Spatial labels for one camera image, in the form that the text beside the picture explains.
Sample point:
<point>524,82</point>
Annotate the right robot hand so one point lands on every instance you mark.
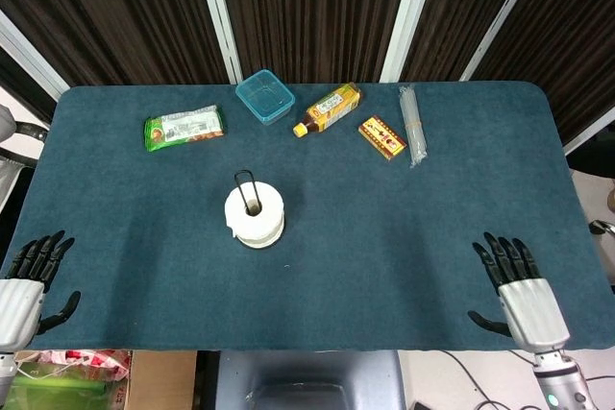
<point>531,314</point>

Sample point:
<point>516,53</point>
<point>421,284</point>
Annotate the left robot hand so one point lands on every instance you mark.
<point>19,304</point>

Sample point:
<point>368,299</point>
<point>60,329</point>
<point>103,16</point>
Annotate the white toilet paper roll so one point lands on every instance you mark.
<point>257,220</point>

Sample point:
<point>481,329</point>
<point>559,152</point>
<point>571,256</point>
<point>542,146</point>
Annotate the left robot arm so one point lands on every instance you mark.
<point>7,374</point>

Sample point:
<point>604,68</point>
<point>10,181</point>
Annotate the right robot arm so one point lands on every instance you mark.
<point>559,378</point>

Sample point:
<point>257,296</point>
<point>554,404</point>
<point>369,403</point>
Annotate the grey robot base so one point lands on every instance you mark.
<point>307,378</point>

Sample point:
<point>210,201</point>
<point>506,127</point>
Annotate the red white plastic bag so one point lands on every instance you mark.
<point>89,363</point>

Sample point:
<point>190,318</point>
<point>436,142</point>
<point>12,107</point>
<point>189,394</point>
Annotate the green plastic bag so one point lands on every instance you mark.
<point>62,388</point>

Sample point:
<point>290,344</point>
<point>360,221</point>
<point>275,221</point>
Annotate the brown cardboard box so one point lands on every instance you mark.
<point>161,378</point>

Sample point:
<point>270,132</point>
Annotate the blue table mat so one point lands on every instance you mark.
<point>355,261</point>

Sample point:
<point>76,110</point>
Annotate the clear plastic straw bundle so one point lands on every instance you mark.
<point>412,122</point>

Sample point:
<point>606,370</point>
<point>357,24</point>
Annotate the red yellow small box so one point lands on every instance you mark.
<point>382,137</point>

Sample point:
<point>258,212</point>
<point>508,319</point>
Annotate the green snack package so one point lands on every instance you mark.
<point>185,127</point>

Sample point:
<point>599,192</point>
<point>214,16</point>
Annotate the yellow tea bottle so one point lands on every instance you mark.
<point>329,108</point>

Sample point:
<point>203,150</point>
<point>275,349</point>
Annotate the teal plastic lidded container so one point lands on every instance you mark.
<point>265,96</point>

